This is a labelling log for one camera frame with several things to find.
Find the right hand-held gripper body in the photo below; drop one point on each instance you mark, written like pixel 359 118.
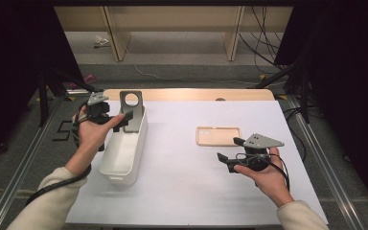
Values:
pixel 262 140

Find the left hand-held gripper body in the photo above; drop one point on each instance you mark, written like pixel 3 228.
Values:
pixel 97 110

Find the beige phone case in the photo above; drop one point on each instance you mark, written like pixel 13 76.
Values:
pixel 217 136

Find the white plastic storage bin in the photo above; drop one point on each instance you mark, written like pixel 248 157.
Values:
pixel 121 156

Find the person's left hand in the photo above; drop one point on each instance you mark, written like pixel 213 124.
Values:
pixel 91 134

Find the person's right hand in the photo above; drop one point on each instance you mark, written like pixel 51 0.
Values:
pixel 273 182

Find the flat white board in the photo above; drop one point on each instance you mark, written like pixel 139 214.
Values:
pixel 76 91

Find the pink packet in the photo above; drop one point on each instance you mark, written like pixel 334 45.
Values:
pixel 89 78

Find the white table cover sheet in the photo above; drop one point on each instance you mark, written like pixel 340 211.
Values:
pixel 185 191

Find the black metal stand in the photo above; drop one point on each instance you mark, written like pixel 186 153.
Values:
pixel 43 102
pixel 305 96

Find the wooden table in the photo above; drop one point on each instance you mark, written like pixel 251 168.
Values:
pixel 188 95

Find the crumpled white paper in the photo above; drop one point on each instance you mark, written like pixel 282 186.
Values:
pixel 101 41

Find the black curtain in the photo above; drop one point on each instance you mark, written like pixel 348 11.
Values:
pixel 12 64
pixel 351 80

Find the wooden shelf unit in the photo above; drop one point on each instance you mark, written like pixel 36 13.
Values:
pixel 172 19

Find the aluminium floor rail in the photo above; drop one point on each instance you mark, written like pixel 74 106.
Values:
pixel 329 172
pixel 16 179

